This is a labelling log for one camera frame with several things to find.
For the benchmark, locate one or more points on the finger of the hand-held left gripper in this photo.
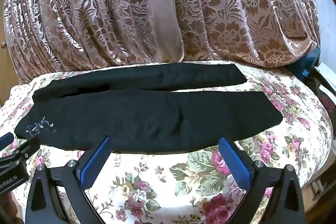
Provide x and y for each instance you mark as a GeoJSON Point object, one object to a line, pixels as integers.
{"type": "Point", "coordinates": [6, 139]}
{"type": "Point", "coordinates": [25, 149]}

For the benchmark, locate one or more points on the brown floral curtain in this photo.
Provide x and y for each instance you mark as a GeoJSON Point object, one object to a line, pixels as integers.
{"type": "Point", "coordinates": [105, 16]}

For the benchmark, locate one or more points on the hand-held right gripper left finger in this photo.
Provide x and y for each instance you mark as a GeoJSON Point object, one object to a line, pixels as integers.
{"type": "Point", "coordinates": [94, 164]}

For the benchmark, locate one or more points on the black metal frame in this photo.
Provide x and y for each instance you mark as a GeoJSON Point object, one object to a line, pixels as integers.
{"type": "Point", "coordinates": [325, 85]}

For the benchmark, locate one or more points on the floral bedsheet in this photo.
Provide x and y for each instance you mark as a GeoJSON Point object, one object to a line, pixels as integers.
{"type": "Point", "coordinates": [170, 187]}

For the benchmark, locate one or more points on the black pants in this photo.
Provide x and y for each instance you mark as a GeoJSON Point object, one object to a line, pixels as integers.
{"type": "Point", "coordinates": [157, 121]}

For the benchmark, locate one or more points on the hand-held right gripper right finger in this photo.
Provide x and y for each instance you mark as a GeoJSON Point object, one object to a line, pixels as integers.
{"type": "Point", "coordinates": [235, 164]}

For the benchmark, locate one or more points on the blue object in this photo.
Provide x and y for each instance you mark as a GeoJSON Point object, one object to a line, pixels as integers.
{"type": "Point", "coordinates": [304, 66]}

